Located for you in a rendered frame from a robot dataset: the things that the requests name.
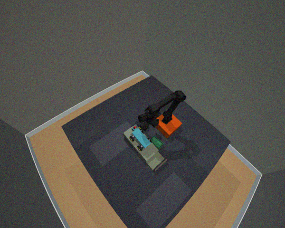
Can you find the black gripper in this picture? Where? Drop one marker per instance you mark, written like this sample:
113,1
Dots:
145,125

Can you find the green tray floor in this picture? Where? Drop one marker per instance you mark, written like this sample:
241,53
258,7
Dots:
156,142

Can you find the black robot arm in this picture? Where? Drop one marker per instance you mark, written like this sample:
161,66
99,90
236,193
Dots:
178,97

